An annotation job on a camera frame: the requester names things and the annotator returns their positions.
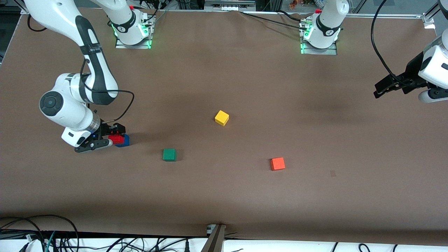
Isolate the black looping floor cable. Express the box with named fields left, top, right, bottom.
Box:
left=0, top=215, right=79, bottom=252

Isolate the black base power cable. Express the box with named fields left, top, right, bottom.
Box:
left=240, top=10, right=306, bottom=31

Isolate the teal floor cable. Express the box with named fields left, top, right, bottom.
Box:
left=45, top=231, right=57, bottom=252

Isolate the brown table cover sheet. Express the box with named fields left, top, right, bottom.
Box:
left=0, top=6, right=448, bottom=245

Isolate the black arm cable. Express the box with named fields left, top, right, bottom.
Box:
left=371, top=0, right=420, bottom=88
left=80, top=58, right=135, bottom=123

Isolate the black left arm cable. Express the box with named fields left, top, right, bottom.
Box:
left=371, top=0, right=420, bottom=88

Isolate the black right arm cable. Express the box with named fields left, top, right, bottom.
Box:
left=80, top=58, right=135, bottom=123

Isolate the dark metal beam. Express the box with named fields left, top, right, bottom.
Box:
left=201, top=224, right=226, bottom=252

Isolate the yellow wooden block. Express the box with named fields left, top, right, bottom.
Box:
left=215, top=110, right=230, bottom=127

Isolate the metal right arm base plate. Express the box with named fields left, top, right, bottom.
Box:
left=115, top=16, right=152, bottom=49

